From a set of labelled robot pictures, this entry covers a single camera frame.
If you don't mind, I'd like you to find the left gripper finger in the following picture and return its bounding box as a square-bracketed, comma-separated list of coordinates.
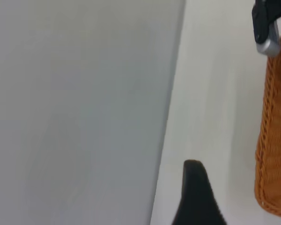
[172, 159, 228, 225]

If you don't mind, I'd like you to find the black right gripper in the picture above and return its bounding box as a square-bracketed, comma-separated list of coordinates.
[251, 0, 281, 45]

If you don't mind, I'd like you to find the orange wicker basket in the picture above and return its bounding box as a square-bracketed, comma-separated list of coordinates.
[254, 34, 281, 219]

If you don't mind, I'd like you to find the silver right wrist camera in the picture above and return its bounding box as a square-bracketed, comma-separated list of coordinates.
[256, 20, 281, 58]

